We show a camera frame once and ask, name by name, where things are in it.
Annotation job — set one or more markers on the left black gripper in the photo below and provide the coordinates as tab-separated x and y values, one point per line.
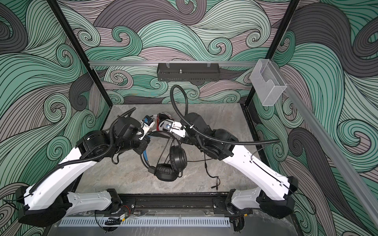
145	142

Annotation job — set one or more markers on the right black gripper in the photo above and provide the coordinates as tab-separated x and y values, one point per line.
188	139

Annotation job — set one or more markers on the white headphones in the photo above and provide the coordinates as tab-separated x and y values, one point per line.
162	118

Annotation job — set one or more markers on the black blue headphones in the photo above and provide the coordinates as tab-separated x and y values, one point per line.
171	162

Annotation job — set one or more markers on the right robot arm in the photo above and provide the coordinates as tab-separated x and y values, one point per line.
273	194

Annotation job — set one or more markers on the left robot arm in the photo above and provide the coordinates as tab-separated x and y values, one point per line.
49	200

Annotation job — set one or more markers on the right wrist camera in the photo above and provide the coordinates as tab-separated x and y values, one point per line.
172	127

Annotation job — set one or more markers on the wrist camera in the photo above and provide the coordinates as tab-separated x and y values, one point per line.
147	123
172	127

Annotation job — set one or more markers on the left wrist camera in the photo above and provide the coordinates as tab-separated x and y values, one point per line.
147	123

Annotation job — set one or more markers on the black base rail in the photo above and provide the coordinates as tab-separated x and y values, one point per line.
215	202

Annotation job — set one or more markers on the clear plastic wall bin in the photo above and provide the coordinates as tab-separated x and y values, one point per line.
268	81

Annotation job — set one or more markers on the white slotted cable duct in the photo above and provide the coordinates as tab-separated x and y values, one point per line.
149	221

